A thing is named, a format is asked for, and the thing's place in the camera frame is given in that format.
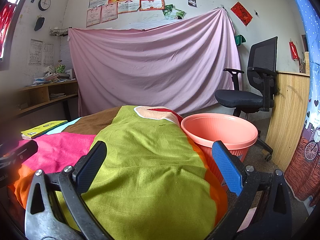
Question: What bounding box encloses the light wooden board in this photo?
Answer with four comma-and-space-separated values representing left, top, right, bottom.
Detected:
265, 70, 311, 172

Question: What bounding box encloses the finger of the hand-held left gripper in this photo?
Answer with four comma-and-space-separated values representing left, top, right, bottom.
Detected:
15, 140, 39, 162

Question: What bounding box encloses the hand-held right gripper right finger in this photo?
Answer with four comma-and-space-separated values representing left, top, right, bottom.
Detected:
206, 140, 293, 240

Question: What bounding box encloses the white wall calendar sheet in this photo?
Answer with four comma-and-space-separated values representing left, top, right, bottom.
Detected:
42, 42, 54, 65
29, 39, 43, 65

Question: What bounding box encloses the wooden desk with shelves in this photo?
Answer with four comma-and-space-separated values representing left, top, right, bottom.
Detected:
15, 80, 79, 120

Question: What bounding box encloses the pile of papers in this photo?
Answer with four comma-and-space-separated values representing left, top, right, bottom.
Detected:
32, 72, 72, 84

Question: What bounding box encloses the group of wall certificates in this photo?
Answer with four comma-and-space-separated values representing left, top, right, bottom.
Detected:
86, 0, 179, 28

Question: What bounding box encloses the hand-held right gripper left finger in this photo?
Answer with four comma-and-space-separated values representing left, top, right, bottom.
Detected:
24, 141, 108, 240

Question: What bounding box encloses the wooden framed window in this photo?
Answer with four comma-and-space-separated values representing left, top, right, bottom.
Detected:
0, 0, 19, 71

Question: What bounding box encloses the green wall photo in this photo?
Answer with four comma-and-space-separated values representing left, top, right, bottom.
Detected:
162, 4, 174, 19
169, 8, 186, 20

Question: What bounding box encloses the pink hanging sheet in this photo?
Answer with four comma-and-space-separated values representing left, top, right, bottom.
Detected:
68, 7, 242, 118

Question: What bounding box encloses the red wall decoration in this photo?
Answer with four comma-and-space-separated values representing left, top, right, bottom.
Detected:
230, 1, 253, 27

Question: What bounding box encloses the black wire wall shelf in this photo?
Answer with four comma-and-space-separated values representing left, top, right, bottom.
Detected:
49, 27, 69, 37

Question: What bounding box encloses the black office chair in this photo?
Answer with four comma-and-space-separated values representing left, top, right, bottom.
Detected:
215, 36, 278, 162

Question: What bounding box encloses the salmon plastic bucket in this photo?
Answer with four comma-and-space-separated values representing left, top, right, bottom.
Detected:
180, 113, 258, 188

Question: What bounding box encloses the blue printed curtain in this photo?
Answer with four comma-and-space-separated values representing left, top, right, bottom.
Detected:
285, 0, 320, 208

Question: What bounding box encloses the black cap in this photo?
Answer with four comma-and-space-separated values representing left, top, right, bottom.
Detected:
34, 16, 45, 32

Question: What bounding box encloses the red hanging packet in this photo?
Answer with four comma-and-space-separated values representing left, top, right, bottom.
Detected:
289, 40, 300, 60

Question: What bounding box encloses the yellow book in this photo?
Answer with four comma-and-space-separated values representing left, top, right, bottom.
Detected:
21, 120, 68, 139

